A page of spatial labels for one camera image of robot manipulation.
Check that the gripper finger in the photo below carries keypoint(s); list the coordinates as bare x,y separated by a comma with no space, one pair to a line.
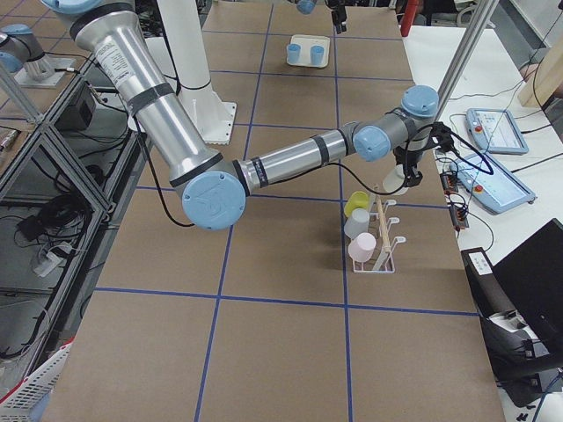
339,15

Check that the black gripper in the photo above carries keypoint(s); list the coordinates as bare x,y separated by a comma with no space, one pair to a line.
403,157

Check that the cream plastic cup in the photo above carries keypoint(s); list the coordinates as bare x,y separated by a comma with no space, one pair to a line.
392,183

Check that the blue plastic cup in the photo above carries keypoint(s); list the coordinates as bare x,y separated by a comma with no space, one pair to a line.
317,54
293,51

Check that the yellow plastic cup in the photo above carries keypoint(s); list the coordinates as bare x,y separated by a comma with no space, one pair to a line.
358,199

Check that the white translucent plastic cup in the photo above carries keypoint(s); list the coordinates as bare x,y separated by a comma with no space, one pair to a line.
357,223

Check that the pink plastic cup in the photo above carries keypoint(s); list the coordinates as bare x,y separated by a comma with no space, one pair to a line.
362,247

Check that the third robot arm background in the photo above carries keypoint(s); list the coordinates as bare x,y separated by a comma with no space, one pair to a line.
24,57

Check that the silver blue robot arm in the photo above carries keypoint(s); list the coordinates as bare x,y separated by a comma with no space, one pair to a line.
306,7
213,192

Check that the cream plastic tray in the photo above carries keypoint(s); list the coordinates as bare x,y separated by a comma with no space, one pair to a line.
306,42

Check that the near teach pendant tablet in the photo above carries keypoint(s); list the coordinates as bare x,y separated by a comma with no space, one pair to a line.
495,187

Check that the teach pendant tablet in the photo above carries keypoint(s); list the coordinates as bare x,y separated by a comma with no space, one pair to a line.
495,187
495,131

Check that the far teach pendant tablet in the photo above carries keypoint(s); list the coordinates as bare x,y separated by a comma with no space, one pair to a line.
495,131

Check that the black laptop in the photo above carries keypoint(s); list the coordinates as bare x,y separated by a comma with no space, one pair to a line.
519,301

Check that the white perforated basket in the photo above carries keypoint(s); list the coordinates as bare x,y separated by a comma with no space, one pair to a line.
29,399

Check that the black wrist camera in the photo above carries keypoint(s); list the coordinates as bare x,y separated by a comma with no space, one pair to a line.
441,138

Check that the white wire cup rack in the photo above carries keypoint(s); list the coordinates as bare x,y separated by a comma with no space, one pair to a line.
380,227

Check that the aluminium frame post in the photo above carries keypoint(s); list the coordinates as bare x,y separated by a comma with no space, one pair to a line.
469,41

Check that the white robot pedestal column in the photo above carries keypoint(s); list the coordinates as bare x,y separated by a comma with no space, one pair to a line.
212,117

